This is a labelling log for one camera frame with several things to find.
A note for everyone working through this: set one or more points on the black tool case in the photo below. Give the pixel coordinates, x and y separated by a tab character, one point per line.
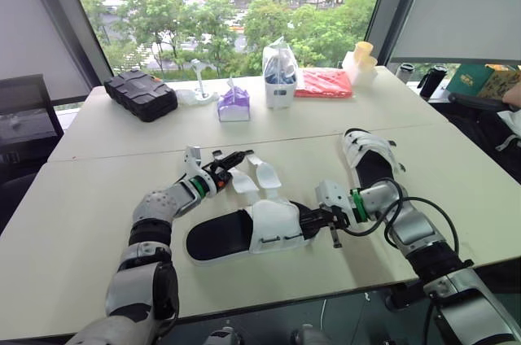
140	94

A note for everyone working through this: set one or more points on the green box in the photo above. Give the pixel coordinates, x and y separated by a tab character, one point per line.
468	76

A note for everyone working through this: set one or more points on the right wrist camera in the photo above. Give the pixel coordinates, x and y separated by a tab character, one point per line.
331	196

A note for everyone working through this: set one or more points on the grey drink bottle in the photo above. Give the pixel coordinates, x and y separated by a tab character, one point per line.
405	72

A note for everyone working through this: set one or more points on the black chair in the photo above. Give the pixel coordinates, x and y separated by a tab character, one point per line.
24	117

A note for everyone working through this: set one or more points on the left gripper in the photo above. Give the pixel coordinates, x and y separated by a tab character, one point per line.
217	180

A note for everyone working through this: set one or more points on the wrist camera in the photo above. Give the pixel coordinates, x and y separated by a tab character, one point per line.
331	196
192	160

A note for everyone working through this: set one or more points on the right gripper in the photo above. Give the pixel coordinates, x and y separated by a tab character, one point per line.
340	219

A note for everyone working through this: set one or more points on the clear plastic bag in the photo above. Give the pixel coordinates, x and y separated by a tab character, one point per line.
185	97

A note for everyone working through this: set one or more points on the white sandal with black sole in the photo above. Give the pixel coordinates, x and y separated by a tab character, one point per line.
228	235
372	162

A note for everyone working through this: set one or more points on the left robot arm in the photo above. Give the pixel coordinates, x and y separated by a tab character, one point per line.
156	202

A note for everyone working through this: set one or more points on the white hook stand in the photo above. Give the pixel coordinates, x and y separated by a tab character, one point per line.
201	84

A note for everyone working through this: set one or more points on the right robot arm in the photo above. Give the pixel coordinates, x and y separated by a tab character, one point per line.
415	227

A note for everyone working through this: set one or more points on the black drink bottle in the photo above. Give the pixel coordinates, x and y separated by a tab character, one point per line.
432	80

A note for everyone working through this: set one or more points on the red mesh pouch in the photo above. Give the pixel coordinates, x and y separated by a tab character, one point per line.
323	82

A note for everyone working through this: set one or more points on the purple tissue pack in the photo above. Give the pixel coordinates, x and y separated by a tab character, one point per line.
233	103

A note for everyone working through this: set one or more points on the person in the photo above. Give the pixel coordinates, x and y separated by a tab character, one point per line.
488	125

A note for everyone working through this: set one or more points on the white tub with plastic bag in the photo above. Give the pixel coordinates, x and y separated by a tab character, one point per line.
278	80

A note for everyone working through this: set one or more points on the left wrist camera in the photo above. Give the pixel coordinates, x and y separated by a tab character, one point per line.
192	160

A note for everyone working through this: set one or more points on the patterned brown box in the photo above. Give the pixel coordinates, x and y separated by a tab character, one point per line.
500	82

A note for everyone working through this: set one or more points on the stack of pale yellow cups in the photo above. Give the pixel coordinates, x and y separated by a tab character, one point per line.
362	62

